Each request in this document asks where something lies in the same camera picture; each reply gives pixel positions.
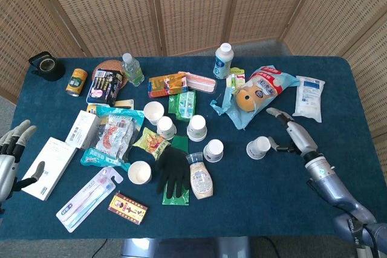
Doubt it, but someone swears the clear bottle green liquid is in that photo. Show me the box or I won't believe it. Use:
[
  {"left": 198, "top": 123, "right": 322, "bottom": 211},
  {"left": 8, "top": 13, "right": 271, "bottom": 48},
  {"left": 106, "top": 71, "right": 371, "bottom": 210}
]
[{"left": 121, "top": 53, "right": 145, "bottom": 86}]

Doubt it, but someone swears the teal snack bag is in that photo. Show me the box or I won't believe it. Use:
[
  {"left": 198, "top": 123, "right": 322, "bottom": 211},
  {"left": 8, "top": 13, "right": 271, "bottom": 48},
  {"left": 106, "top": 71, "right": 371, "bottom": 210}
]
[{"left": 80, "top": 106, "right": 145, "bottom": 173}]

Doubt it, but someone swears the orange cardboard box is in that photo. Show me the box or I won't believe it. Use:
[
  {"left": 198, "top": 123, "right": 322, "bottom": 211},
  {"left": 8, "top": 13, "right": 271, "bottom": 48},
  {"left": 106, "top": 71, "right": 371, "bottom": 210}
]
[{"left": 148, "top": 73, "right": 189, "bottom": 98}]

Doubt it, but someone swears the toothbrush blister pack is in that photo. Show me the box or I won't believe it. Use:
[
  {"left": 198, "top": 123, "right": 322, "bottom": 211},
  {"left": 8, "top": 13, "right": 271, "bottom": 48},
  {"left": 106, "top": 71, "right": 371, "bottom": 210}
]
[{"left": 56, "top": 166, "right": 124, "bottom": 234}]

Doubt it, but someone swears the green white small pack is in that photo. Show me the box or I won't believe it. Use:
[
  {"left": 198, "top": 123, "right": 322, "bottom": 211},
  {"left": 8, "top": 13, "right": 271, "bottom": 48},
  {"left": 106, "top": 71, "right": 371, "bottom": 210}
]
[{"left": 226, "top": 66, "right": 246, "bottom": 89}]

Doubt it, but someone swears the black floor cable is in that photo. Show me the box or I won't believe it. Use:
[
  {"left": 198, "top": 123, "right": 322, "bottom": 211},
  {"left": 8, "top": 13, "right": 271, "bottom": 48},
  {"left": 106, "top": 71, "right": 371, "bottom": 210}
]
[
  {"left": 95, "top": 238, "right": 108, "bottom": 258},
  {"left": 265, "top": 236, "right": 281, "bottom": 258}
]

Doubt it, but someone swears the large flat white box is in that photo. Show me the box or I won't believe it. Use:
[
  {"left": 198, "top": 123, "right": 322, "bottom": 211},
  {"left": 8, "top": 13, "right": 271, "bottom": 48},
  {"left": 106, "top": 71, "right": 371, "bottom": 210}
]
[{"left": 21, "top": 137, "right": 79, "bottom": 202}]

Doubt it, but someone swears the beige sauce squeeze bottle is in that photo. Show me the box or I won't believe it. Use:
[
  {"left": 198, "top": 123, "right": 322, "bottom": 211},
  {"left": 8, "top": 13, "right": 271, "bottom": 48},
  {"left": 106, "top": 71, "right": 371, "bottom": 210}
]
[{"left": 185, "top": 151, "right": 215, "bottom": 200}]

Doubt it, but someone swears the blue felt table cover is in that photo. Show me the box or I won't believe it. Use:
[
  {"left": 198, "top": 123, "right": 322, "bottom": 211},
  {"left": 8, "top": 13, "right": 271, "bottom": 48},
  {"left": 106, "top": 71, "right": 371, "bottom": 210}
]
[{"left": 2, "top": 55, "right": 387, "bottom": 240}]

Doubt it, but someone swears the white cotton pad pack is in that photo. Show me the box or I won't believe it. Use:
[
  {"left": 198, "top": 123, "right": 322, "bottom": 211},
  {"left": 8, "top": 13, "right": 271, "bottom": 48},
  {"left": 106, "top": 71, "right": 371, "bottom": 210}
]
[{"left": 291, "top": 75, "right": 326, "bottom": 123}]

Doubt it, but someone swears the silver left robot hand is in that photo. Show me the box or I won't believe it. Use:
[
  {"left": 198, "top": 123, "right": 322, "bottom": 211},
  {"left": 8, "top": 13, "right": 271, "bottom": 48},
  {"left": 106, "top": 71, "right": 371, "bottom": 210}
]
[{"left": 0, "top": 119, "right": 46, "bottom": 201}]

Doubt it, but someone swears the black work glove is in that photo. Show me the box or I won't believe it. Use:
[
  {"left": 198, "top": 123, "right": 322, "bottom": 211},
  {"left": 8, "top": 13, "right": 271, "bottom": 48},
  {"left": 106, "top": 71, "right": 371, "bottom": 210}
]
[{"left": 155, "top": 146, "right": 192, "bottom": 198}]

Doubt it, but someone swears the small white carton box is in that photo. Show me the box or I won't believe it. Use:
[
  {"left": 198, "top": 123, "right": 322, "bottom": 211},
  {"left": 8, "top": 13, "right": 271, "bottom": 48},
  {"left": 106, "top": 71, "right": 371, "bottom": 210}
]
[{"left": 65, "top": 109, "right": 102, "bottom": 150}]

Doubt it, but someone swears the black printed packet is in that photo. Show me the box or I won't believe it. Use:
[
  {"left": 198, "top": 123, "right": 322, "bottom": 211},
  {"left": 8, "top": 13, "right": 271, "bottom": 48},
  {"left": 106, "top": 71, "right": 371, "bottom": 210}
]
[{"left": 86, "top": 68, "right": 125, "bottom": 108}]

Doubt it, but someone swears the round woven coaster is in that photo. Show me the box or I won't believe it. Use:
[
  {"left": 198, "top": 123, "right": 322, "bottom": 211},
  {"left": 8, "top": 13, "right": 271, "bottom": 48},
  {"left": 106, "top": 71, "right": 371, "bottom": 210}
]
[{"left": 93, "top": 59, "right": 129, "bottom": 89}]

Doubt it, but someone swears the green wipes packet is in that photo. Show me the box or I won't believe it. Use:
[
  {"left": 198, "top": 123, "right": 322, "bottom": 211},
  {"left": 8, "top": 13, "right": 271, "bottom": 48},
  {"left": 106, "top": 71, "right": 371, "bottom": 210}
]
[{"left": 167, "top": 91, "right": 197, "bottom": 123}]

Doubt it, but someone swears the white milk bottle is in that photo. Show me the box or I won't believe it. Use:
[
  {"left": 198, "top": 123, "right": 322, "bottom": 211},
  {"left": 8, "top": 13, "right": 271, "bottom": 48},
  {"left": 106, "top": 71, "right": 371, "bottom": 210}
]
[{"left": 212, "top": 42, "right": 233, "bottom": 80}]

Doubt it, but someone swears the woven bamboo folding screen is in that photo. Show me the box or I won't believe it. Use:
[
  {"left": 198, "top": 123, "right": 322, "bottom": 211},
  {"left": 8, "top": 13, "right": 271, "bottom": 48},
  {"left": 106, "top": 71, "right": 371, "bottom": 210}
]
[{"left": 0, "top": 0, "right": 387, "bottom": 180}]

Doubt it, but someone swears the pink plastic case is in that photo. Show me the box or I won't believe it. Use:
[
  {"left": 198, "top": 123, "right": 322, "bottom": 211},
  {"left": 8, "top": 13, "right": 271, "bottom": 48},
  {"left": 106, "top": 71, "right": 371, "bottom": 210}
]
[{"left": 178, "top": 71, "right": 218, "bottom": 94}]

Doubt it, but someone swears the yellow green snack packet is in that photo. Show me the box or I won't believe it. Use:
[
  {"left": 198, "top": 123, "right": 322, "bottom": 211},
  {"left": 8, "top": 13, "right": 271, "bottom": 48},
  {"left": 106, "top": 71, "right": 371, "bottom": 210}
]
[{"left": 132, "top": 127, "right": 172, "bottom": 161}]

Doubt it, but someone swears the clear shrimp snack bag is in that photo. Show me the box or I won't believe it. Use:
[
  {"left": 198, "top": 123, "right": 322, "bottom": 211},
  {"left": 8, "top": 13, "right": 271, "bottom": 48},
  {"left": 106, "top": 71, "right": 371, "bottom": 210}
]
[{"left": 95, "top": 112, "right": 138, "bottom": 162}]

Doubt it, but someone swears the white paper cup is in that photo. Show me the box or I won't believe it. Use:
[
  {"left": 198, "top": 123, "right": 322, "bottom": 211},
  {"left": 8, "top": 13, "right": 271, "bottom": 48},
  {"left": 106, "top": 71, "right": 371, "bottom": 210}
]
[
  {"left": 156, "top": 115, "right": 177, "bottom": 141},
  {"left": 186, "top": 114, "right": 208, "bottom": 142},
  {"left": 128, "top": 160, "right": 152, "bottom": 185},
  {"left": 143, "top": 101, "right": 165, "bottom": 126},
  {"left": 246, "top": 135, "right": 272, "bottom": 161},
  {"left": 203, "top": 138, "right": 224, "bottom": 163}
]

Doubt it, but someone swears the blue bread bag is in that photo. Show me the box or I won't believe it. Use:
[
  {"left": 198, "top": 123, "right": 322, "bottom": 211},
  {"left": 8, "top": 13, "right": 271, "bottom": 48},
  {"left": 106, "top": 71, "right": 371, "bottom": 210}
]
[{"left": 210, "top": 65, "right": 300, "bottom": 130}]

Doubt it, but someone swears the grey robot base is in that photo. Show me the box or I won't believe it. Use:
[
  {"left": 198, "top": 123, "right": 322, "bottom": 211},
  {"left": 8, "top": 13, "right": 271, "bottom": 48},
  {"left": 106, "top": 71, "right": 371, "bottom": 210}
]
[{"left": 120, "top": 236, "right": 252, "bottom": 258}]

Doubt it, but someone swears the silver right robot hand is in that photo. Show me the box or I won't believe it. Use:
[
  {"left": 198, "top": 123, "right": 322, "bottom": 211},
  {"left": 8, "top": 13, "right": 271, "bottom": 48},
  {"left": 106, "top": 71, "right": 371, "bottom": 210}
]
[{"left": 265, "top": 107, "right": 318, "bottom": 158}]

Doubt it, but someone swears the yellow card with black comb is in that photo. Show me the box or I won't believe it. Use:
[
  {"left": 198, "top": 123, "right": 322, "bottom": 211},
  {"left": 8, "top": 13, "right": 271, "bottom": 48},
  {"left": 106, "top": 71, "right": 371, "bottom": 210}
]
[{"left": 86, "top": 98, "right": 135, "bottom": 115}]

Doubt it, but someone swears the yellow drink can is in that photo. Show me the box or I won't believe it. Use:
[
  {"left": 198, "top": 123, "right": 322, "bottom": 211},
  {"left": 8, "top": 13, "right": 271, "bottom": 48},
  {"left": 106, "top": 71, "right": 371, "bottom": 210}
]
[{"left": 65, "top": 68, "right": 88, "bottom": 98}]

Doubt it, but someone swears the green glove package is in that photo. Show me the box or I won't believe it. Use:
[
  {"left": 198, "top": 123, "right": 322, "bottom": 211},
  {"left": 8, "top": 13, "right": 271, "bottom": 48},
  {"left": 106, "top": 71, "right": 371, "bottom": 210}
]
[{"left": 162, "top": 135, "right": 191, "bottom": 207}]

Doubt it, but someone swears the red yellow small box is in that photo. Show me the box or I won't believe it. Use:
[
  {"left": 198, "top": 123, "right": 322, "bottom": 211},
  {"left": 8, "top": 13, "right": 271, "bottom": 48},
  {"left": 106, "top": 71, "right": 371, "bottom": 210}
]
[{"left": 108, "top": 192, "right": 149, "bottom": 225}]

